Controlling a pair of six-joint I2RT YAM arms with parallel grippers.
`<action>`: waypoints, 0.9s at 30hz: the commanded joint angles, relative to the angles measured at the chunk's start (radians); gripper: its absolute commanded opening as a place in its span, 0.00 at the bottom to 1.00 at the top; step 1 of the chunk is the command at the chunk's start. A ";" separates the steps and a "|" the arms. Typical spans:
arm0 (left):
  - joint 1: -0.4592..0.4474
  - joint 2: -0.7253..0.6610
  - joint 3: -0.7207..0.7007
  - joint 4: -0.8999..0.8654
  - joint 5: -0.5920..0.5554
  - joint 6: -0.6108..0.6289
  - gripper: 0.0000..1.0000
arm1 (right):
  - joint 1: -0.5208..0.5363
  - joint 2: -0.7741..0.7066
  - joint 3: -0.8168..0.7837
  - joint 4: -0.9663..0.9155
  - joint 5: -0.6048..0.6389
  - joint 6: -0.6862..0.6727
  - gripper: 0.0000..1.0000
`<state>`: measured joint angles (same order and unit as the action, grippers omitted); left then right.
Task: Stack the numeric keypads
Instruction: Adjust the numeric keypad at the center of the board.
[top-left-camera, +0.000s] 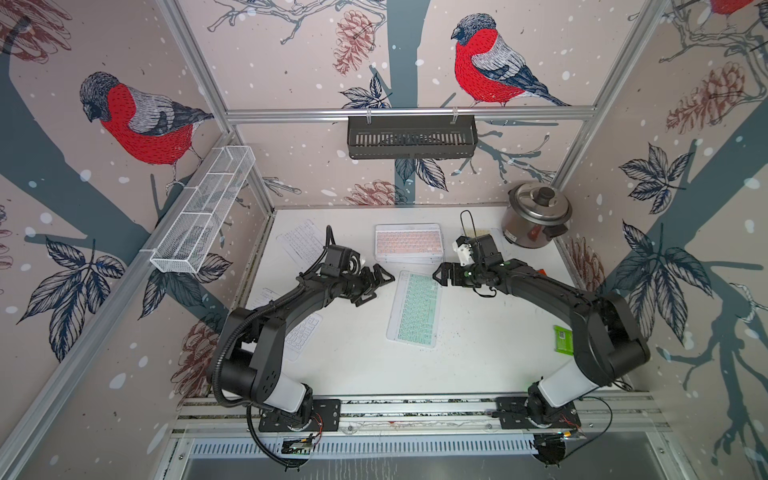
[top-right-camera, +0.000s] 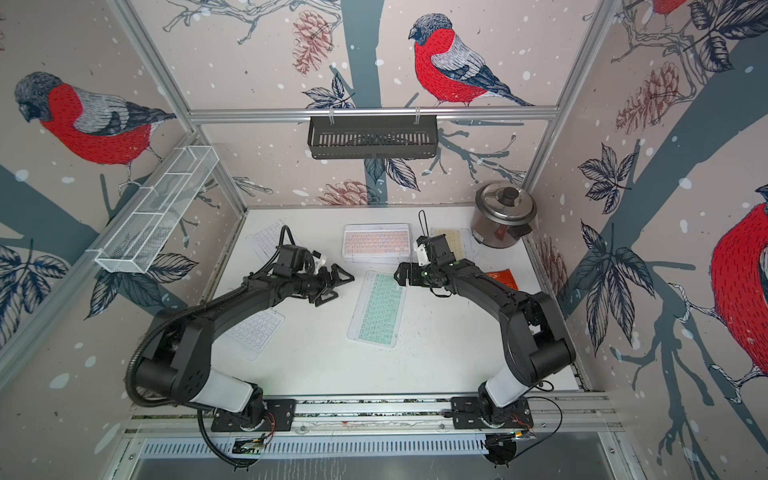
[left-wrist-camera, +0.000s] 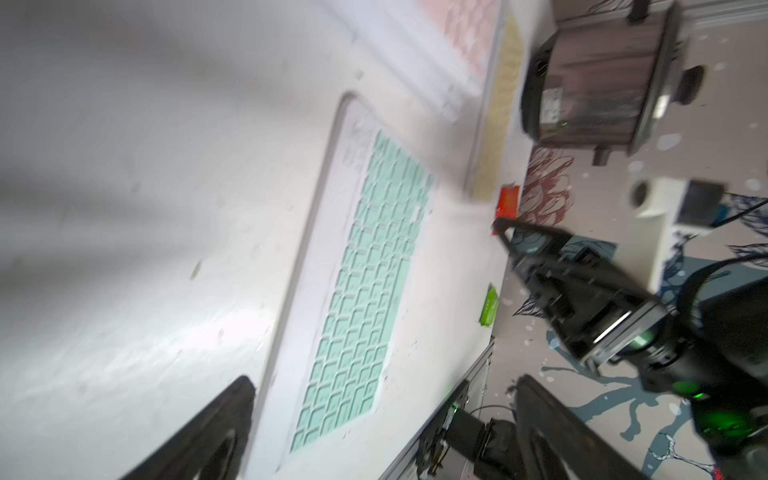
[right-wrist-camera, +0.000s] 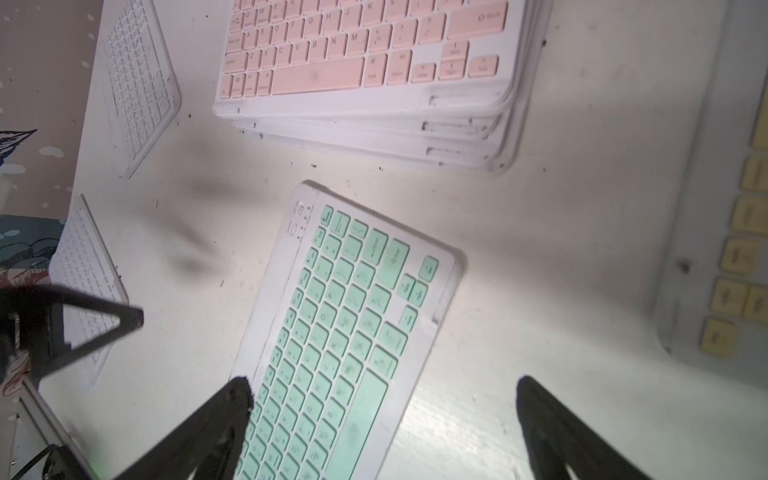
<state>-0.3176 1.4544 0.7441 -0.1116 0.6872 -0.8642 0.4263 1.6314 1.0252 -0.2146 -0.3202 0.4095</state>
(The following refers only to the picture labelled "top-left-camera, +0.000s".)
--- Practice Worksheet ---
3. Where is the green small packet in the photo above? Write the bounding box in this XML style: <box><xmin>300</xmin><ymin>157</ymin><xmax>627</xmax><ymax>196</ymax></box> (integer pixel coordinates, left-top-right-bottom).
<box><xmin>554</xmin><ymin>326</ymin><xmax>575</xmax><ymax>356</ymax></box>

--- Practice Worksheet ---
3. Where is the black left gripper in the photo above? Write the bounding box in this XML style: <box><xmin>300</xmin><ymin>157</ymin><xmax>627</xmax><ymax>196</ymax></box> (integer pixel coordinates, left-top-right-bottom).
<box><xmin>338</xmin><ymin>265</ymin><xmax>395</xmax><ymax>307</ymax></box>

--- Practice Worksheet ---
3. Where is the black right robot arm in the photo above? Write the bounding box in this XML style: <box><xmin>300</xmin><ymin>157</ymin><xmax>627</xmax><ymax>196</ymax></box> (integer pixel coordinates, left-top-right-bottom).
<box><xmin>432</xmin><ymin>235</ymin><xmax>650</xmax><ymax>428</ymax></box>

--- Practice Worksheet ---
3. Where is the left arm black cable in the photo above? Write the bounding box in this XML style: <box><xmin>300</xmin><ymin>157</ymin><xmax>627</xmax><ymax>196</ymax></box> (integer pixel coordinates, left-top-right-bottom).
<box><xmin>209</xmin><ymin>299</ymin><xmax>319</xmax><ymax>470</ymax></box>

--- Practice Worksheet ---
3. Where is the white keyboard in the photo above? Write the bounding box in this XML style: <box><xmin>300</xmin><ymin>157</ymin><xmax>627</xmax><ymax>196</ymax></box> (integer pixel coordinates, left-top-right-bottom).
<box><xmin>250</xmin><ymin>288</ymin><xmax>323</xmax><ymax>362</ymax></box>
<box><xmin>277</xmin><ymin>220</ymin><xmax>325</xmax><ymax>271</ymax></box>

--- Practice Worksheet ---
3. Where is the white wire mesh basket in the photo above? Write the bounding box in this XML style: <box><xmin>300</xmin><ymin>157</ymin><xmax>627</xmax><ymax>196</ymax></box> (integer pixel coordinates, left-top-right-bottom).
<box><xmin>150</xmin><ymin>145</ymin><xmax>255</xmax><ymax>274</ymax></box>

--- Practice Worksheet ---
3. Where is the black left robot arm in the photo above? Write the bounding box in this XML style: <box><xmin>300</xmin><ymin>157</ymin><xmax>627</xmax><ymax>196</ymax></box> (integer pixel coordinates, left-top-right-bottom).
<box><xmin>206</xmin><ymin>244</ymin><xmax>395</xmax><ymax>429</ymax></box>

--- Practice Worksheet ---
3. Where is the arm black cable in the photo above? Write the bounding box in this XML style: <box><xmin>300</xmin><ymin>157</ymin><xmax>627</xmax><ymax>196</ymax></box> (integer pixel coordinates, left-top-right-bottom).
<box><xmin>560</xmin><ymin>392</ymin><xmax>616</xmax><ymax>460</ymax></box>
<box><xmin>209</xmin><ymin>299</ymin><xmax>319</xmax><ymax>470</ymax></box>

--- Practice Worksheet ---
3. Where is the aluminium frame rail base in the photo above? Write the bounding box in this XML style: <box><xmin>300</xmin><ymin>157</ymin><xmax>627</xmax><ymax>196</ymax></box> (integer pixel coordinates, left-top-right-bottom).
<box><xmin>173</xmin><ymin>392</ymin><xmax>670</xmax><ymax>439</ymax></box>

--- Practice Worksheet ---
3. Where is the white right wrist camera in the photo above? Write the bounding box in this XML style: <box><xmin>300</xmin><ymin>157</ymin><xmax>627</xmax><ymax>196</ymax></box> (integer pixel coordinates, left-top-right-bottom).
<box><xmin>452</xmin><ymin>236</ymin><xmax>474</xmax><ymax>266</ymax></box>

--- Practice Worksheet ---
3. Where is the green keyboard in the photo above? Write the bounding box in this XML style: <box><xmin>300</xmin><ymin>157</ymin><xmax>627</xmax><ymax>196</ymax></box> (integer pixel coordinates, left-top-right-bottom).
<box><xmin>386</xmin><ymin>270</ymin><xmax>441</xmax><ymax>349</ymax></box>

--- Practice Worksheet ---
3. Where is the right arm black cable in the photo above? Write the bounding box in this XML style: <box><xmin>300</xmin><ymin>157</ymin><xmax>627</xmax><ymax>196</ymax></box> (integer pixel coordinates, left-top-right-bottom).
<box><xmin>560</xmin><ymin>392</ymin><xmax>616</xmax><ymax>460</ymax></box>

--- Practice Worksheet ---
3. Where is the steel rice cooker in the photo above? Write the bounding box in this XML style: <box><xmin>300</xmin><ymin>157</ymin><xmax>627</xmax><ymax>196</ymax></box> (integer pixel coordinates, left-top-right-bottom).
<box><xmin>501</xmin><ymin>182</ymin><xmax>573</xmax><ymax>249</ymax></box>

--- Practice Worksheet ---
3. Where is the black hanging wire basket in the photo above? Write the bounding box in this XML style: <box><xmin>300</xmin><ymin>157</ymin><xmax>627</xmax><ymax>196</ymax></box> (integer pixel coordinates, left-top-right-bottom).
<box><xmin>347</xmin><ymin>115</ymin><xmax>478</xmax><ymax>160</ymax></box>

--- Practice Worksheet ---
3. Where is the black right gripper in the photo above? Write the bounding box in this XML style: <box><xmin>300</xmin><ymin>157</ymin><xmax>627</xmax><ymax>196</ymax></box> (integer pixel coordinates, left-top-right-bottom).
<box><xmin>432</xmin><ymin>259</ymin><xmax>487</xmax><ymax>286</ymax></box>

